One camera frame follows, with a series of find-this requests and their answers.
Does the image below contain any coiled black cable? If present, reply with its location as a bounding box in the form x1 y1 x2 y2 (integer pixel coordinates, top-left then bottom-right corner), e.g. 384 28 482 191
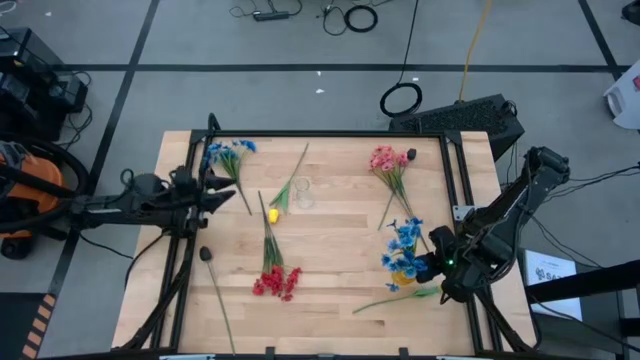
343 4 379 34

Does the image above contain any black equipment case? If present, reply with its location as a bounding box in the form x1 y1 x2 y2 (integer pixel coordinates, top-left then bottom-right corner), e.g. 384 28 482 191
0 27 66 141

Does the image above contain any black vacuum hose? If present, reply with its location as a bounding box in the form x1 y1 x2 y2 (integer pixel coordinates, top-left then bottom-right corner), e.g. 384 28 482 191
0 130 91 234

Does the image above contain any black power strip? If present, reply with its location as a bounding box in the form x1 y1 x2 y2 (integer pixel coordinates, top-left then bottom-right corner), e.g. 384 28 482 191
252 9 291 22

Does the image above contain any yellow glass vase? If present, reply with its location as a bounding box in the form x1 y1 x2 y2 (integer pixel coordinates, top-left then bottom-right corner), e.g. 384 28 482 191
391 269 417 287

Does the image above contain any striped black floor mat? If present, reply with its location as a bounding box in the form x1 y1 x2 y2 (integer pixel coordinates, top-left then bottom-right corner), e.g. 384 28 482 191
0 292 59 360

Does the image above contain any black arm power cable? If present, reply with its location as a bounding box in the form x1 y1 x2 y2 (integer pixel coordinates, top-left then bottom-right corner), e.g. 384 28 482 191
78 230 169 289

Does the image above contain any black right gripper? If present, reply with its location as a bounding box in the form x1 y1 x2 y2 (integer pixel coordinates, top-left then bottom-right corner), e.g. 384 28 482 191
415 225 469 304

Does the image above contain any black computer tower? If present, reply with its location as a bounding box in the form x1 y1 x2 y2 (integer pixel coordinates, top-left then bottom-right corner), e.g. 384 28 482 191
388 93 526 162

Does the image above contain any black power adapter box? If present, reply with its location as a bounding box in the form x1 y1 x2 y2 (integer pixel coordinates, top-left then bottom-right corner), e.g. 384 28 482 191
47 73 89 114

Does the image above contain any clear glass vase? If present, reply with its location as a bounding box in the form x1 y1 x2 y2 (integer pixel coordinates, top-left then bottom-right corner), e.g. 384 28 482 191
293 175 317 211

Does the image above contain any silver mounting plate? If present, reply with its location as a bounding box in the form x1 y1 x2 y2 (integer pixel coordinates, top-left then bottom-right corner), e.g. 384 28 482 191
452 204 476 224

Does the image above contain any black aluminium table frame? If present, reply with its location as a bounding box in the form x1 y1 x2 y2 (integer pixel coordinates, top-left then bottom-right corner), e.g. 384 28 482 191
117 112 541 360

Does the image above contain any white paper sign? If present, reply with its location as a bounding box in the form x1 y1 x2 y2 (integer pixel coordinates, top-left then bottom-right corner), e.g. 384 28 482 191
523 248 584 321

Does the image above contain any yellow artificial tulip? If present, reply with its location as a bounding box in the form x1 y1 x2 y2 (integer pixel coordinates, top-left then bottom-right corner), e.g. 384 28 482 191
267 142 311 225
351 285 444 315

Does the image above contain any red artificial flower bunch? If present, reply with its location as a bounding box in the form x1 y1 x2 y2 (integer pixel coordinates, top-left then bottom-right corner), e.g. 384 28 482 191
251 189 304 303

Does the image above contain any white plastic object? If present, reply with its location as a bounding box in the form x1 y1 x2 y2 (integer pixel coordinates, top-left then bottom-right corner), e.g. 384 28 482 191
603 59 640 131

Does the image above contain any yellow cable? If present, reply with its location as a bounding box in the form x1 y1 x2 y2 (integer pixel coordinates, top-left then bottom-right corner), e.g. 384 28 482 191
457 0 494 104

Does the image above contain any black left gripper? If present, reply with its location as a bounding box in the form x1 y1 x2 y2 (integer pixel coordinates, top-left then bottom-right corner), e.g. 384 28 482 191
167 164 237 239

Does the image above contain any black cable bundle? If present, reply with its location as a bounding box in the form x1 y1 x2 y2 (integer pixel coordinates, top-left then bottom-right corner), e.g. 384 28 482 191
544 162 640 201

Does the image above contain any black metal stand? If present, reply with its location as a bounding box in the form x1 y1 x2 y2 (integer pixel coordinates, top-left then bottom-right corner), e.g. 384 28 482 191
524 259 640 360

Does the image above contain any black cable with coil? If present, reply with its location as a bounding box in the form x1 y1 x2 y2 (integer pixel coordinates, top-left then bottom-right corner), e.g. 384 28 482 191
378 0 424 119

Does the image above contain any orange vacuum cleaner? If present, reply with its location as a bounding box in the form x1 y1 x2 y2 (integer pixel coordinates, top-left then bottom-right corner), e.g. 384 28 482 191
0 140 69 259

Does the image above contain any blue artificial flower bunch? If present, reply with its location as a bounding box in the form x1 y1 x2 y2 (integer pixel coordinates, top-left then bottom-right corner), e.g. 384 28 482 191
201 138 259 217
380 216 431 294

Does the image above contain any pink artificial flower bunch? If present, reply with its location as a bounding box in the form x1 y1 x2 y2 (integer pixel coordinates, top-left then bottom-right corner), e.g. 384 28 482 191
368 144 417 224

